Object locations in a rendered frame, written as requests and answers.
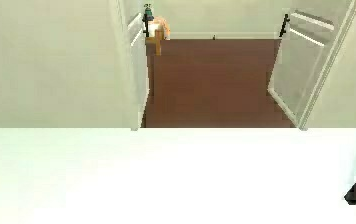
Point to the orange and white cloth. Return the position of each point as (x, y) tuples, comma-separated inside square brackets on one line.
[(162, 26)]

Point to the white room door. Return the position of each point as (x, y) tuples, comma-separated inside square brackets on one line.
[(302, 63), (137, 66)]

